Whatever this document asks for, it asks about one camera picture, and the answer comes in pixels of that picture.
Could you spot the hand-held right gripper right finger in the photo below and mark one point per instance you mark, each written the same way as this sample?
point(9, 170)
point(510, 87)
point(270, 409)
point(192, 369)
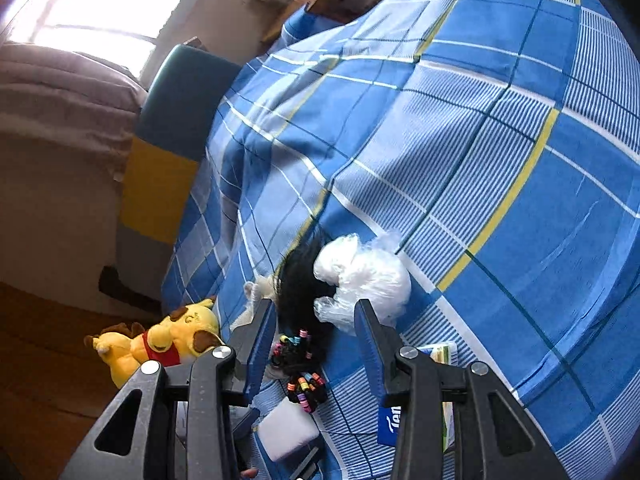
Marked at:
point(372, 345)

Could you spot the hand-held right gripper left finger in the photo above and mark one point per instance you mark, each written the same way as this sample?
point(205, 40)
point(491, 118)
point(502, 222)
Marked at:
point(257, 355)

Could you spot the black hair wig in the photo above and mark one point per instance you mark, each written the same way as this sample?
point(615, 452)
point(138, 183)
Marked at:
point(300, 285)

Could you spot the white cotton in plastic bag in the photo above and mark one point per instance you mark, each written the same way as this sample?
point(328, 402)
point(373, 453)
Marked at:
point(370, 275)

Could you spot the white rectangular box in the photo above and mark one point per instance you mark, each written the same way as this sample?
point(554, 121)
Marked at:
point(287, 430)

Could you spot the blue tissue packet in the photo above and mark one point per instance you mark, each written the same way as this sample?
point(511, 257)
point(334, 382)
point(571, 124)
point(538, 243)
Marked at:
point(387, 425)

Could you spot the yellow plush toy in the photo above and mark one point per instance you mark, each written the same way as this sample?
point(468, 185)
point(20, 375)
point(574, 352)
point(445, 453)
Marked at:
point(165, 335)

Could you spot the blue yellow grey headboard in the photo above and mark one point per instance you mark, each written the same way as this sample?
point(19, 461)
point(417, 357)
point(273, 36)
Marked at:
point(160, 170)

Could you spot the blue plaid bedsheet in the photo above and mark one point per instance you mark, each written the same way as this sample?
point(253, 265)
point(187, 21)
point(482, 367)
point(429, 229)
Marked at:
point(475, 160)

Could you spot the pink patterned curtain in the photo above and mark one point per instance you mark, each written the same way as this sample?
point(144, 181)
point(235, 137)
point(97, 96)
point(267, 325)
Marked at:
point(65, 90)

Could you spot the window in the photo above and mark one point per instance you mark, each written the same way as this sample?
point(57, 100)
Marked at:
point(100, 25)

